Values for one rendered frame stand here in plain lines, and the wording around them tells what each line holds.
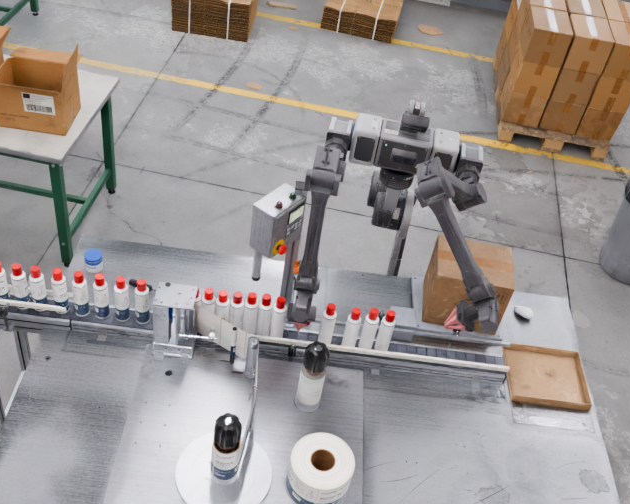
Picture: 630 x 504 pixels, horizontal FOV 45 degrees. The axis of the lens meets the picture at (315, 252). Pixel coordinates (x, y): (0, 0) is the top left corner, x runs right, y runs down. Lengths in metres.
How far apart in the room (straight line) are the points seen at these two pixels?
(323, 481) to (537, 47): 3.87
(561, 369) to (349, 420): 0.93
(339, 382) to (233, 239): 1.94
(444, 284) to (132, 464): 1.31
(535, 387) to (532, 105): 3.09
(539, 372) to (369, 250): 1.79
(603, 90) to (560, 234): 1.15
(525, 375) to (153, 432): 1.43
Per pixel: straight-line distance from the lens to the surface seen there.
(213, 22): 6.54
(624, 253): 4.94
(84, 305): 2.93
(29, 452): 2.72
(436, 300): 3.04
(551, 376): 3.16
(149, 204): 4.79
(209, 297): 2.77
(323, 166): 2.40
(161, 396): 2.73
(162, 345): 2.79
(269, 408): 2.71
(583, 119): 5.93
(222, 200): 4.84
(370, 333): 2.84
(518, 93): 5.76
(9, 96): 4.00
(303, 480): 2.41
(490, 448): 2.87
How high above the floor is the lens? 3.09
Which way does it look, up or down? 43 degrees down
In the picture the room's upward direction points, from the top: 10 degrees clockwise
